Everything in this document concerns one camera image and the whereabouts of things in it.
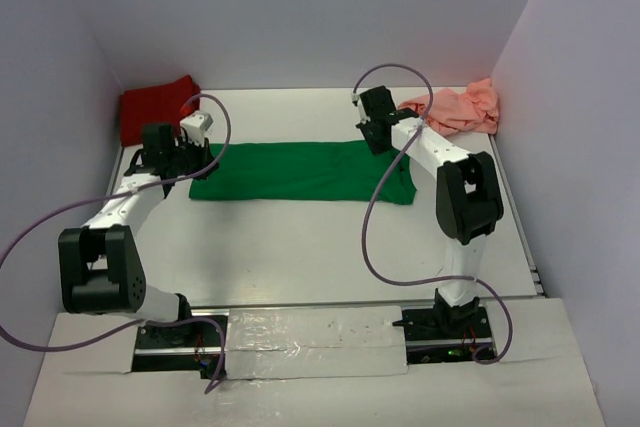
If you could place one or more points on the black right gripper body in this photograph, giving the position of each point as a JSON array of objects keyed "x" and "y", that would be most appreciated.
[{"x": 376, "y": 147}]

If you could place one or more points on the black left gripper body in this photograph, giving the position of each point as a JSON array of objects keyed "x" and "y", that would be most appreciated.
[{"x": 190, "y": 158}]

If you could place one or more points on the green t-shirt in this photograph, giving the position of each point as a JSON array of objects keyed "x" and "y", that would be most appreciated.
[{"x": 295, "y": 171}]

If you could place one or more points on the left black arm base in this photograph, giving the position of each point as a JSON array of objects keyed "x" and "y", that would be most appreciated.
[{"x": 192, "y": 348}]

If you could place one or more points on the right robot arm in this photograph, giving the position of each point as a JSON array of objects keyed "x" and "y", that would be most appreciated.
[{"x": 468, "y": 201}]

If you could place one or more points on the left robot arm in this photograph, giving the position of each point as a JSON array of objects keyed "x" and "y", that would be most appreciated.
[{"x": 101, "y": 271}]

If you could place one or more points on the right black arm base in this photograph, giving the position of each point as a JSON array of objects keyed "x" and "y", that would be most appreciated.
[{"x": 426, "y": 343}]

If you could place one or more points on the red folded t-shirt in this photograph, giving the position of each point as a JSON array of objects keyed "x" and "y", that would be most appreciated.
[{"x": 157, "y": 104}]

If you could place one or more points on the pink crumpled t-shirt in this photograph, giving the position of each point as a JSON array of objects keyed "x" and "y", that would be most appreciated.
[{"x": 474, "y": 110}]

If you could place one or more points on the silver taped cover plate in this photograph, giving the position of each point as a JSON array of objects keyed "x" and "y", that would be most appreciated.
[{"x": 283, "y": 344}]

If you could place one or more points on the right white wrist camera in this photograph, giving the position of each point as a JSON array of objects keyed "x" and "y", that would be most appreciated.
[{"x": 355, "y": 99}]

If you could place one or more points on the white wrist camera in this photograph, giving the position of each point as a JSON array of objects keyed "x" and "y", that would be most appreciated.
[
  {"x": 355, "y": 99},
  {"x": 197, "y": 127}
]

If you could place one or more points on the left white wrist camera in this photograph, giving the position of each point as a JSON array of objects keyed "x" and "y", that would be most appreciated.
[{"x": 197, "y": 127}]

